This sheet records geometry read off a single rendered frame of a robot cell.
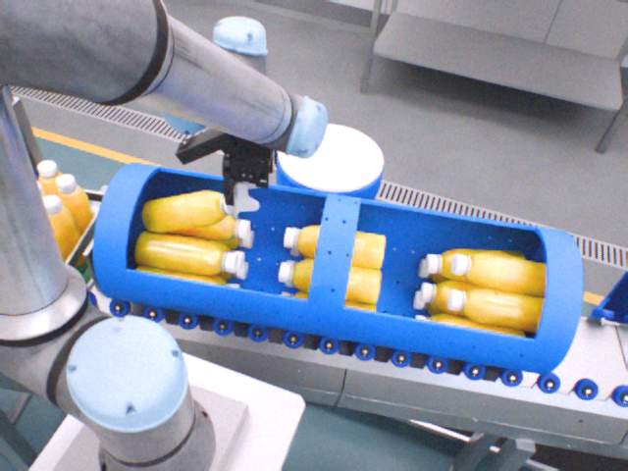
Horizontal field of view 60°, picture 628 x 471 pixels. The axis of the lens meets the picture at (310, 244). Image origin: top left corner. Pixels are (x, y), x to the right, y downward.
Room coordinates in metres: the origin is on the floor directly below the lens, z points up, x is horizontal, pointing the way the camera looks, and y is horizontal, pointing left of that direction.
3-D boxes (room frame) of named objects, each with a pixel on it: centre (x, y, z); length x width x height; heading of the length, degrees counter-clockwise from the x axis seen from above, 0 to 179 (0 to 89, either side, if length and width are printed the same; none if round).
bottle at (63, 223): (0.81, 0.57, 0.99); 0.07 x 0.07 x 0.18
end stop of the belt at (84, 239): (0.76, 0.53, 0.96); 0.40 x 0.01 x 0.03; 175
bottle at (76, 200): (0.88, 0.56, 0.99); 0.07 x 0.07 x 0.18
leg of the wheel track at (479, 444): (0.73, -0.60, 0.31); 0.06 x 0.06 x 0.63; 85
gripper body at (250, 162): (0.73, 0.12, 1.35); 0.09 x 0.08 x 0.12; 85
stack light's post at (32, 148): (1.14, 0.80, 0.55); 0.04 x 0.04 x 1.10; 85
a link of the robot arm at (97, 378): (0.28, 0.19, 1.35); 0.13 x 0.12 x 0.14; 66
